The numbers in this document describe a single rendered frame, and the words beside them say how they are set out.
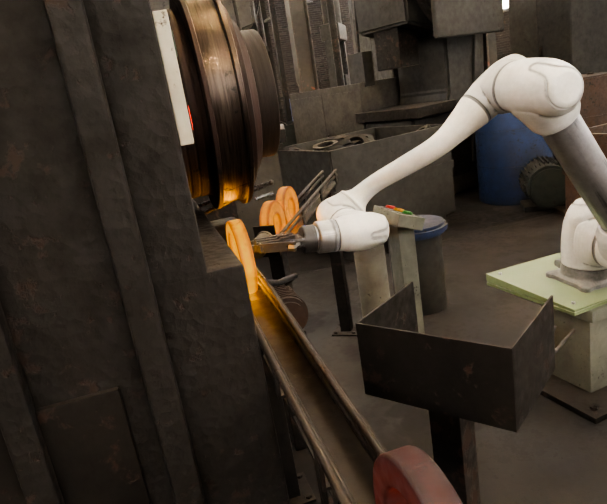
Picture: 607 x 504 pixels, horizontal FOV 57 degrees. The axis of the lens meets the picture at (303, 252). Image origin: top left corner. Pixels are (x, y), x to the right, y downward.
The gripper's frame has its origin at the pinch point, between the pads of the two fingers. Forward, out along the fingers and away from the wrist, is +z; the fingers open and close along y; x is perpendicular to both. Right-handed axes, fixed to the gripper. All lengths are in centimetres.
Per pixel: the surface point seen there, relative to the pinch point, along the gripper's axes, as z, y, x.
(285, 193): -25, 46, 6
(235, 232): 3.5, -16.3, 7.9
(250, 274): 1.6, -19.9, -1.5
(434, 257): -103, 83, -38
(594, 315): -101, -15, -32
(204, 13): 7, -27, 53
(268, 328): 1.3, -33.6, -9.6
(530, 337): -31, -74, -1
